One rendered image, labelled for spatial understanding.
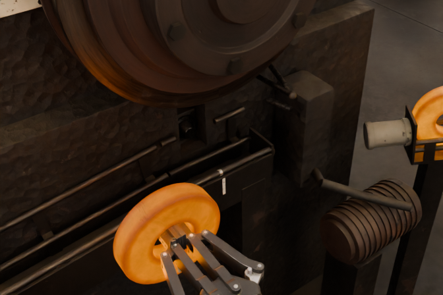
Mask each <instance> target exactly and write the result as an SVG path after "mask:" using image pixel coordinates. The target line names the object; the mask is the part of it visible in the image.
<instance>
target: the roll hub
mask: <svg viewBox="0 0 443 295"><path fill-rule="evenodd" d="M315 1H316V0H140V5H141V9H142V13H143V15H144V19H145V21H146V23H147V25H148V28H149V29H150V31H151V33H152V35H153V36H154V37H155V39H156V40H157V41H158V43H159V44H160V45H161V46H162V47H163V48H164V49H165V50H167V51H168V52H169V53H171V54H172V55H173V56H174V57H175V58H177V59H178V60H180V61H181V62H182V63H183V64H184V65H186V66H187V67H189V68H191V69H193V70H195V71H197V72H199V73H202V74H206V75H210V76H232V73H230V72H229V70H228V69H227V66H228V64H229V62H230V60H232V59H234V58H237V57H238V58H240V59H241V60H242V62H243V64H244V65H243V67H242V69H241V72H239V73H237V74H240V73H244V72H246V71H249V70H252V69H254V68H256V67H258V66H260V65H261V64H263V63H265V62H266V61H268V60H269V59H271V58H272V57H273V56H274V55H276V54H277V53H278V52H279V51H281V50H282V49H283V48H284V47H285V46H286V45H287V44H288V43H289V42H290V41H291V39H292V38H293V37H294V36H295V34H296V33H297V32H298V31H299V29H300V28H299V29H296V28H294V26H293V24H292V20H293V17H294V16H295V14H297V13H300V12H303V13H305V15H306V17H308V15H309V13H310V12H311V10H312V8H313V6H314V3H315ZM176 22H181V23H182V24H183V25H184V27H185V28H186V29H187V31H186V33H185V36H184V38H183V39H181V40H178V41H173V40H172V39H171V38H170V37H169V35H168V34H167V33H168V30H169V27H170V25H171V24H173V23H176ZM234 75H235V74H234Z"/></svg>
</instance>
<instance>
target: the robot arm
mask: <svg viewBox="0 0 443 295"><path fill-rule="evenodd" d="M159 241H160V242H161V243H162V244H163V246H164V247H165V249H166V251H164V252H162V253H161V254H160V258H161V265H162V270H163V273H164V275H165V278H166V281H167V284H168V287H169V289H170V292H171V295H185V293H184V290H183V287H182V285H181V282H180V280H179V277H178V275H177V272H176V270H175V267H174V264H173V262H175V264H176V265H177V266H178V268H179V269H180V270H181V272H182V273H183V274H184V276H186V278H187V279H188V281H189V282H190V283H191V284H192V286H193V287H194V289H195V290H196V291H197V293H198V295H262V294H261V291H260V287H259V285H258V284H259V282H260V281H262V280H263V278H264V264H263V263H260V262H257V261H254V260H251V259H249V258H247V257H245V256H244V255H243V254H241V253H240V252H238V251H237V250H236V249H234V248H233V247H231V246H230V245H229V244H227V243H226V242H224V241H223V240H222V239H220V238H219V237H217V236H216V235H215V234H213V233H212V232H210V231H209V230H206V229H205V230H203V231H202V232H201V233H197V234H195V233H193V232H191V230H190V229H189V228H188V226H187V225H186V224H185V223H177V224H176V225H173V226H172V227H169V228H168V229H167V230H165V231H164V232H163V233H162V234H161V235H160V237H159ZM187 246H188V253H189V251H190V252H191V254H192V255H193V256H194V257H195V258H196V260H197V261H198V262H199V264H201V266H202V267H203V268H204V270H205V271H206V272H207V273H208V274H209V276H210V277H211V279H212V280H213V281H212V282H211V281H210V280H209V278H208V277H207V276H206V275H203V273H202V272H201V271H200V269H199V268H198V267H197V266H196V265H195V263H194V262H193V261H192V259H191V258H190V257H189V256H188V255H187V253H186V252H185V249H187ZM211 253H212V254H211ZM213 255H215V256H216V257H217V258H219V259H220V260H222V261H223V262H224V263H225V264H227V265H228V266H230V267H231V268H232V269H234V270H235V271H236V272H238V273H239V274H240V275H242V276H244V277H245V279H244V278H241V277H237V276H234V275H231V274H230V273H229V271H228V270H227V269H226V268H225V267H224V266H223V265H220V263H219V262H218V261H217V259H216V258H215V257H214V256H213Z"/></svg>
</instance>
